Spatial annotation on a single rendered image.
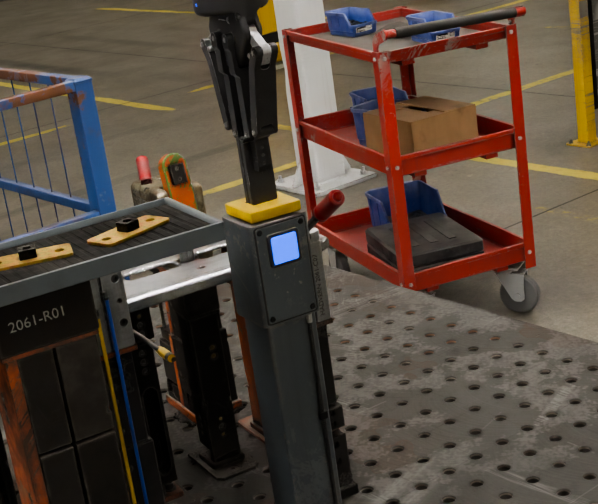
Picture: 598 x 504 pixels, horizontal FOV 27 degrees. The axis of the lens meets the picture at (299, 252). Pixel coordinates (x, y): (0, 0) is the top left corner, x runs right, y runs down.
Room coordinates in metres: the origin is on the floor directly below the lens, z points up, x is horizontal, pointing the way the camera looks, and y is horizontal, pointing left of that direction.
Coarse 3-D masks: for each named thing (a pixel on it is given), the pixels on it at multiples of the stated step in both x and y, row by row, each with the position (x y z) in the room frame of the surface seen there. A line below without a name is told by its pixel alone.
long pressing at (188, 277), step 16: (224, 240) 1.64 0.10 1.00; (320, 240) 1.57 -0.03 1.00; (176, 256) 1.60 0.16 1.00; (224, 256) 1.57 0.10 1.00; (128, 272) 1.56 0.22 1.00; (160, 272) 1.54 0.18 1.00; (176, 272) 1.53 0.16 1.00; (192, 272) 1.52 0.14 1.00; (208, 272) 1.50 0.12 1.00; (224, 272) 1.50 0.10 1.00; (128, 288) 1.49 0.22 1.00; (144, 288) 1.49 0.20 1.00; (160, 288) 1.47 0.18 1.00; (176, 288) 1.47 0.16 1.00; (192, 288) 1.48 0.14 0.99; (128, 304) 1.44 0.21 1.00; (144, 304) 1.45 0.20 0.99
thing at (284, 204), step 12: (228, 204) 1.27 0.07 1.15; (240, 204) 1.26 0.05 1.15; (264, 204) 1.25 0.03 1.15; (276, 204) 1.24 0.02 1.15; (288, 204) 1.24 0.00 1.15; (300, 204) 1.25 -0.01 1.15; (240, 216) 1.24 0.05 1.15; (252, 216) 1.22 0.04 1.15; (264, 216) 1.23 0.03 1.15; (276, 216) 1.24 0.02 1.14
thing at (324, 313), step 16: (320, 256) 1.43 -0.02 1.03; (320, 272) 1.43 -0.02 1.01; (320, 288) 1.43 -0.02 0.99; (320, 304) 1.43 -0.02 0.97; (320, 320) 1.43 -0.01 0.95; (320, 336) 1.44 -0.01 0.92; (320, 352) 1.43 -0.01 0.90; (336, 400) 1.44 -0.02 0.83; (336, 416) 1.43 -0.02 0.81; (336, 432) 1.44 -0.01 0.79; (336, 448) 1.43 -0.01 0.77; (352, 480) 1.44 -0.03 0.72
